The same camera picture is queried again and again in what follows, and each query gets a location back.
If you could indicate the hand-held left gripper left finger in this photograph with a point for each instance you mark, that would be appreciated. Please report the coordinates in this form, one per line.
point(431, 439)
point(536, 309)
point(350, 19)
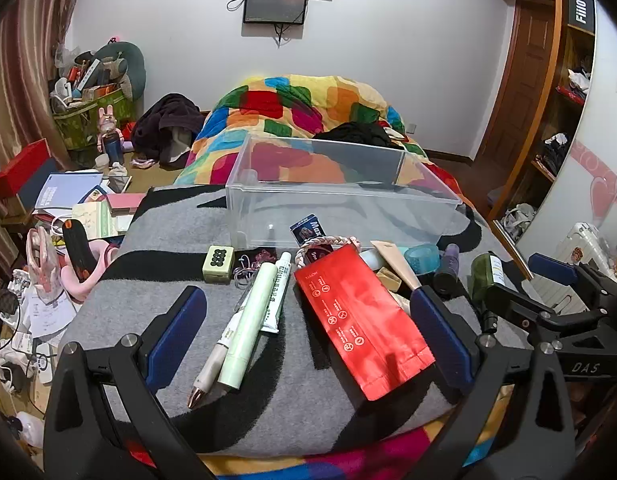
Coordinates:
point(178, 330)

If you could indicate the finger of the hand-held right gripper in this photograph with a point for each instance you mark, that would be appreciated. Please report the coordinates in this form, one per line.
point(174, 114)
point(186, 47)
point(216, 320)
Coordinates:
point(551, 269)
point(511, 302)

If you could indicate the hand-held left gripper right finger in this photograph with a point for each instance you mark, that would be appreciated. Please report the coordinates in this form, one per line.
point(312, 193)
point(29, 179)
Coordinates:
point(443, 335)

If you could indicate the dark green bottle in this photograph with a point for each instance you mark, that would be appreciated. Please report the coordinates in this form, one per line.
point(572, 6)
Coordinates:
point(483, 275)

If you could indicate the white pen-shaped trimmer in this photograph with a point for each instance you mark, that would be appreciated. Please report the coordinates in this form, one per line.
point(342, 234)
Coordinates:
point(211, 365)

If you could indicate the purple small bottle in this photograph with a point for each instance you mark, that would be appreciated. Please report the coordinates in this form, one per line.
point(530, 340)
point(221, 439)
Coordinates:
point(448, 270)

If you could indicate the light green tube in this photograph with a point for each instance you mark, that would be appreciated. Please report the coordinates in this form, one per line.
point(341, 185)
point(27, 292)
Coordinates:
point(248, 330)

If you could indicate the green dotted tile box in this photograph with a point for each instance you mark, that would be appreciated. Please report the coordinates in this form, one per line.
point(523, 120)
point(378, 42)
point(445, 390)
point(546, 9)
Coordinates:
point(217, 264)

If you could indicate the beige soap block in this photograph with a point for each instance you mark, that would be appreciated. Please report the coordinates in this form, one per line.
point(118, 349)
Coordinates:
point(388, 278)

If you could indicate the blue tape roll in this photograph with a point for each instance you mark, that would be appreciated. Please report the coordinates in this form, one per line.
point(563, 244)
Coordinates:
point(423, 257)

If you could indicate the beige cosmetic tube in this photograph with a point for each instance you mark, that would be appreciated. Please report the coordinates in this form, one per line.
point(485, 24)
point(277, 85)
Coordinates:
point(396, 265)

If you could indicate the red foil packet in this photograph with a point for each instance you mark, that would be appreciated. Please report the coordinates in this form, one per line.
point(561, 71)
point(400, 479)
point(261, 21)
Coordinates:
point(358, 320)

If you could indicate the clear plastic storage box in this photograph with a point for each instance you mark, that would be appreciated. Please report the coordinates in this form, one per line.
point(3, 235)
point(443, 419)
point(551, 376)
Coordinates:
point(338, 210)

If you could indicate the white suitcase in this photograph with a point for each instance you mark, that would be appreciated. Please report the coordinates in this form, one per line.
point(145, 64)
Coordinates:
point(583, 245)

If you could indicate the white shoes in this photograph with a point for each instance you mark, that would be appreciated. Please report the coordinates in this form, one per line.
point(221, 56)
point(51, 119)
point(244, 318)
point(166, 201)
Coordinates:
point(519, 217)

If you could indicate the pink plush item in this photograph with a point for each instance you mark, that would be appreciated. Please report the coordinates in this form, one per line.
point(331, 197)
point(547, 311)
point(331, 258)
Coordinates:
point(83, 287)

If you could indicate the white ointment tube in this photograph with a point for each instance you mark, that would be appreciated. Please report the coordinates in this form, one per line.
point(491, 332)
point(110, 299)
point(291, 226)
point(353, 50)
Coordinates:
point(282, 290)

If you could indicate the white sliding door pink hearts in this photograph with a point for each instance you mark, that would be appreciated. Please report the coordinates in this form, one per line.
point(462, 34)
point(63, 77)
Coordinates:
point(603, 160)

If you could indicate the black orange handheld device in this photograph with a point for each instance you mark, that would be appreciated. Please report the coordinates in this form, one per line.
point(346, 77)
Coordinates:
point(78, 250)

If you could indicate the pale green book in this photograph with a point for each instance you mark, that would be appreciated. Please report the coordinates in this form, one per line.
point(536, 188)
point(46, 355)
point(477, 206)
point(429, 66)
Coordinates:
point(96, 220)

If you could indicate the pink book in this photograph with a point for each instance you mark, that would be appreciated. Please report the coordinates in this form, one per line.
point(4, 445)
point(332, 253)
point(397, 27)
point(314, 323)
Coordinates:
point(126, 202)

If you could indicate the braided pink white headband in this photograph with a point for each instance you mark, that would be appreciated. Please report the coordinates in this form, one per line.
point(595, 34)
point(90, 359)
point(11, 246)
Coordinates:
point(333, 240)

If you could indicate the pink bag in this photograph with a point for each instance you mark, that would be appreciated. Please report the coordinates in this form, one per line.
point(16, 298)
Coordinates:
point(43, 265)

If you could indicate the wooden wardrobe shelves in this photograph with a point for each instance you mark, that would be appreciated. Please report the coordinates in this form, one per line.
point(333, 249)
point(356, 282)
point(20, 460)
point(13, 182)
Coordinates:
point(563, 110)

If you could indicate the blue card packet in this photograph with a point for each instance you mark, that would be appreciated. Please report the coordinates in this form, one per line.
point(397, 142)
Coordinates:
point(308, 230)

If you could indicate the blue white book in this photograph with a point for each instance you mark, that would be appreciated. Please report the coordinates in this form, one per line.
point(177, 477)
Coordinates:
point(63, 190)

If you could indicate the white cup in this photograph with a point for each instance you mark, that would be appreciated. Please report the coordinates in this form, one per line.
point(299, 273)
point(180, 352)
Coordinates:
point(102, 162)

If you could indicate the wooden door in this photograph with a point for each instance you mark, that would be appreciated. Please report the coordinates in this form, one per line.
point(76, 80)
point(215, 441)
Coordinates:
point(518, 80)

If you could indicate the dark blue bottle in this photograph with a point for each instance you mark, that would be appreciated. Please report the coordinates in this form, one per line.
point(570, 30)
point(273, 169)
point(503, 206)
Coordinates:
point(113, 149)

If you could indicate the dark purple clothes pile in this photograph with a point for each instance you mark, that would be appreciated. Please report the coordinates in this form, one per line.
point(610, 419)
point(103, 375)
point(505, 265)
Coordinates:
point(163, 120)

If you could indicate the black clothes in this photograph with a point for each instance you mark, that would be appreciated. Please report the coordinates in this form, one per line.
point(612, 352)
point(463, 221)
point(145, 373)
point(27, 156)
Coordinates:
point(358, 135)

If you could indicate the pink bunny toy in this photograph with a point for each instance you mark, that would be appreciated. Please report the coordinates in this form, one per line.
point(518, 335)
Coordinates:
point(107, 120)

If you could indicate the red box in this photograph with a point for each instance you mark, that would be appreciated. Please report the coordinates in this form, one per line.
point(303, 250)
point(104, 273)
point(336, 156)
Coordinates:
point(18, 167)

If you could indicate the green patterned storage box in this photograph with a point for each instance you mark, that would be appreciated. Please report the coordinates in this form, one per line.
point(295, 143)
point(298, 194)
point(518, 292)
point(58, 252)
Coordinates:
point(81, 120)

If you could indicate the colourful patchwork quilt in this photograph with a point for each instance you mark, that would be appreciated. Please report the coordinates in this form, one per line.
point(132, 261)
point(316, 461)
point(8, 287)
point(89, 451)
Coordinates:
point(288, 105)

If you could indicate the grey green neck pillow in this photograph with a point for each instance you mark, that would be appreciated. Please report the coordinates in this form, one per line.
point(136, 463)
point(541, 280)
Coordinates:
point(126, 65)

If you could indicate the brown curtain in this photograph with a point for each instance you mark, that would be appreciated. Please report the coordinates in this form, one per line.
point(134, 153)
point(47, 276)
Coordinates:
point(23, 85)

